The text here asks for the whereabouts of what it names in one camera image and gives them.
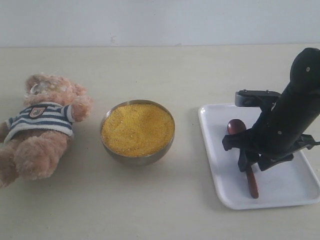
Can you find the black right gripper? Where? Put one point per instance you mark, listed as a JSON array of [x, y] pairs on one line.
[[278, 132]]

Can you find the dark red wooden spoon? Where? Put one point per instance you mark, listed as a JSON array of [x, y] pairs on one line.
[[236, 126]]

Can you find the tan teddy bear striped shirt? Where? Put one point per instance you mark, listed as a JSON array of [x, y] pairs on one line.
[[38, 136]]

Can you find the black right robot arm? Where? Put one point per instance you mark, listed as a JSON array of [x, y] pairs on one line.
[[305, 73]]

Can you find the white rectangular plastic tray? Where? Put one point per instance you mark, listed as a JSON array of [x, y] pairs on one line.
[[292, 183]]

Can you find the steel bowl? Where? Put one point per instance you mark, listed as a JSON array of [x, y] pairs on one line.
[[137, 161]]

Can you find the yellow millet grain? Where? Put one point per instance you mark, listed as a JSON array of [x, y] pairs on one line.
[[137, 130]]

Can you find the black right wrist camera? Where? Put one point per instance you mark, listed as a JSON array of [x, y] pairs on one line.
[[263, 99]]

